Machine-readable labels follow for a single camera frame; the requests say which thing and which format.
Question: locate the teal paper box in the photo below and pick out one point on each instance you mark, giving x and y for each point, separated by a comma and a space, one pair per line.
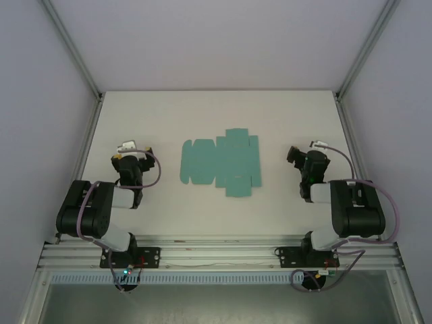
233, 162

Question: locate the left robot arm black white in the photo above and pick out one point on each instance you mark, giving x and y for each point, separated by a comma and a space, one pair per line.
84, 209

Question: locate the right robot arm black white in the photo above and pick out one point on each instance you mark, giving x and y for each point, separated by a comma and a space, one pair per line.
357, 209

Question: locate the small circuit board green light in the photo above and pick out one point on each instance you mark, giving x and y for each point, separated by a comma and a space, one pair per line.
127, 271

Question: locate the small circuit board white label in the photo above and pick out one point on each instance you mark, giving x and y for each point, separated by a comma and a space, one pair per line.
327, 272

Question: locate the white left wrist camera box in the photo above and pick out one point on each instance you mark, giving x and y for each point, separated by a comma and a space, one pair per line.
126, 146

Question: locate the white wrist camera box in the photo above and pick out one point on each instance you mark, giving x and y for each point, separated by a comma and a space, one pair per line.
319, 144
126, 146

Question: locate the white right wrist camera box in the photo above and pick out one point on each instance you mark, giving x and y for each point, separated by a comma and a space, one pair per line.
319, 144

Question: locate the aluminium table side rail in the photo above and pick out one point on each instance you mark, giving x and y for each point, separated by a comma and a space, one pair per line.
86, 141
351, 135

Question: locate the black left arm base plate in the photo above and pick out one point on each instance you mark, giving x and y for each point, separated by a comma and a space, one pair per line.
152, 256

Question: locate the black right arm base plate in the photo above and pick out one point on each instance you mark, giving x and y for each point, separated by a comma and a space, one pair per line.
287, 257

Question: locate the aluminium mounting rail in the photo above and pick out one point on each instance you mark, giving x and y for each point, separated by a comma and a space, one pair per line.
219, 249

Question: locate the aluminium frame post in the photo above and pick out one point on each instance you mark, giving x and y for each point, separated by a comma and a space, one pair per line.
72, 50
366, 50

